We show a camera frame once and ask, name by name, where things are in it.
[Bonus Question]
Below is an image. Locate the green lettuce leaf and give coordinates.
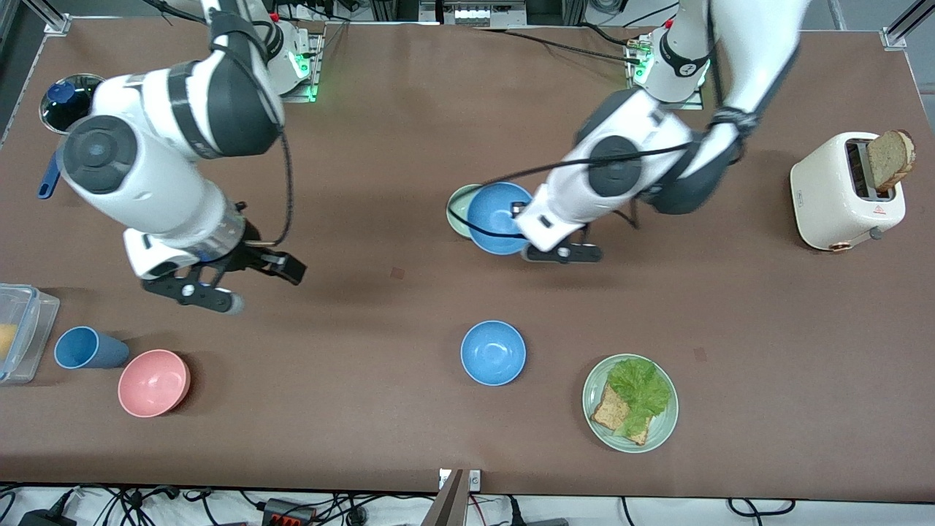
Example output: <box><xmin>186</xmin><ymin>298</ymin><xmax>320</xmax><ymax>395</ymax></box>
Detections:
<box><xmin>608</xmin><ymin>357</ymin><xmax>672</xmax><ymax>439</ymax></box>

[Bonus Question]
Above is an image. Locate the green plate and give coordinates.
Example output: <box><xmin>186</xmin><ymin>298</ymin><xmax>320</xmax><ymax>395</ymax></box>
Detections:
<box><xmin>581</xmin><ymin>354</ymin><xmax>679</xmax><ymax>454</ymax></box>

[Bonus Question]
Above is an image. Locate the blue bowl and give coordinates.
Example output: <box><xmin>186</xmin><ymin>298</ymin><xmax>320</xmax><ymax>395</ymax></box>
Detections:
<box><xmin>460</xmin><ymin>320</ymin><xmax>527</xmax><ymax>386</ymax></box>
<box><xmin>467</xmin><ymin>182</ymin><xmax>536</xmax><ymax>256</ymax></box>

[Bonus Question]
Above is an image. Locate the black power adapter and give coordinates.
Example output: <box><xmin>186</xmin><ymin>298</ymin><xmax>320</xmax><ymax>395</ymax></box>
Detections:
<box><xmin>18</xmin><ymin>509</ymin><xmax>78</xmax><ymax>526</ymax></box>

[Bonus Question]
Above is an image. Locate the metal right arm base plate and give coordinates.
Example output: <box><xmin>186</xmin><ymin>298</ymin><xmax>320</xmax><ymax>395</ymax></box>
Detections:
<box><xmin>278</xmin><ymin>32</ymin><xmax>323</xmax><ymax>104</ymax></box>

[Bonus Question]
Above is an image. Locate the grey power strip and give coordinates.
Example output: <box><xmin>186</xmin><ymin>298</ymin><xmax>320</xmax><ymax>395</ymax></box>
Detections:
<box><xmin>437</xmin><ymin>2</ymin><xmax>528</xmax><ymax>27</ymax></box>

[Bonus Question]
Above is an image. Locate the blue cup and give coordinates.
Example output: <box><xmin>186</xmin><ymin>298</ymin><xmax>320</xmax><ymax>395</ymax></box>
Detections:
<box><xmin>53</xmin><ymin>326</ymin><xmax>131</xmax><ymax>370</ymax></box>

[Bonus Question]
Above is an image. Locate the white toaster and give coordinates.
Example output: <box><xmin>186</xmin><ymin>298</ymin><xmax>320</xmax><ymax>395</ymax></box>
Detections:
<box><xmin>790</xmin><ymin>131</ymin><xmax>907</xmax><ymax>254</ymax></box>

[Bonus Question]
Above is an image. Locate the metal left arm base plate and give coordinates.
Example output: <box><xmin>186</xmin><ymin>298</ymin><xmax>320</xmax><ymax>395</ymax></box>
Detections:
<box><xmin>626</xmin><ymin>37</ymin><xmax>705</xmax><ymax>111</ymax></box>

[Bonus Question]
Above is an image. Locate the clear plastic container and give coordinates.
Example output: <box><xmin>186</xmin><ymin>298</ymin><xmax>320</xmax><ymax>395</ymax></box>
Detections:
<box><xmin>0</xmin><ymin>283</ymin><xmax>61</xmax><ymax>385</ymax></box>

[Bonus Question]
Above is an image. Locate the black table cable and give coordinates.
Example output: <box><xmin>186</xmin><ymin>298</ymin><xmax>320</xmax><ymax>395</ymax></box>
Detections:
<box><xmin>471</xmin><ymin>26</ymin><xmax>645</xmax><ymax>66</ymax></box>

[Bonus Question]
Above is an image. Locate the green bowl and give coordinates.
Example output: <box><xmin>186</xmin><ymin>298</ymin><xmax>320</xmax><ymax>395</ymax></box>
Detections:
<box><xmin>446</xmin><ymin>184</ymin><xmax>484</xmax><ymax>240</ymax></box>

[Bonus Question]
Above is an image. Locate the brown bread slice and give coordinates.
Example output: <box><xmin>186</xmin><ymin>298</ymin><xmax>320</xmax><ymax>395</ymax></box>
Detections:
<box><xmin>589</xmin><ymin>384</ymin><xmax>651</xmax><ymax>446</ymax></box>
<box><xmin>866</xmin><ymin>129</ymin><xmax>917</xmax><ymax>194</ymax></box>

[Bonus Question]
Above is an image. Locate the grey camera pole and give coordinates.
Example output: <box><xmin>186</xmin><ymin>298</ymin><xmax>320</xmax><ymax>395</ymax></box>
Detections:
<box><xmin>421</xmin><ymin>469</ymin><xmax>481</xmax><ymax>526</ymax></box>

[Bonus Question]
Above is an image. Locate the black pot with glass lid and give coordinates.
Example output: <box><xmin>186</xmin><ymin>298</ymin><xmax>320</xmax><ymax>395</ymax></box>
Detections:
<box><xmin>37</xmin><ymin>73</ymin><xmax>107</xmax><ymax>200</ymax></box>

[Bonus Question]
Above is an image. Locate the black red power strip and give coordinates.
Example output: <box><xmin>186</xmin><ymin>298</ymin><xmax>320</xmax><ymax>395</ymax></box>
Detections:
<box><xmin>263</xmin><ymin>498</ymin><xmax>316</xmax><ymax>526</ymax></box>

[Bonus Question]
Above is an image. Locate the pink bowl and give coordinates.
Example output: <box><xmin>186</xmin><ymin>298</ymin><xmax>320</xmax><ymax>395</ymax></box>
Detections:
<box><xmin>118</xmin><ymin>349</ymin><xmax>192</xmax><ymax>419</ymax></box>

